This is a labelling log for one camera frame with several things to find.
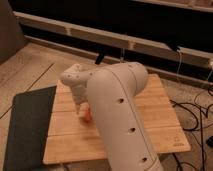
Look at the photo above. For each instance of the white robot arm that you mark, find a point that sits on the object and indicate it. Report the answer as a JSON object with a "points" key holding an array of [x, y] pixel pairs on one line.
{"points": [[110, 92]]}

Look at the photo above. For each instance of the wooden cutting board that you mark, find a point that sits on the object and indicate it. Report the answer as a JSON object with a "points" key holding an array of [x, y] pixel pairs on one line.
{"points": [[71, 139]]}

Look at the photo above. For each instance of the dark grey mat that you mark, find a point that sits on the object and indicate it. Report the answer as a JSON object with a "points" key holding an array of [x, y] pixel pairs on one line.
{"points": [[28, 129]]}

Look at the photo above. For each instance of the black table leg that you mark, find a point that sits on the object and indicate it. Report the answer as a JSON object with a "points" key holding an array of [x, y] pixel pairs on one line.
{"points": [[99, 58]]}

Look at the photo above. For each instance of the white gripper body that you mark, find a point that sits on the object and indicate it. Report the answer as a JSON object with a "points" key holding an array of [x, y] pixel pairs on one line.
{"points": [[79, 96]]}

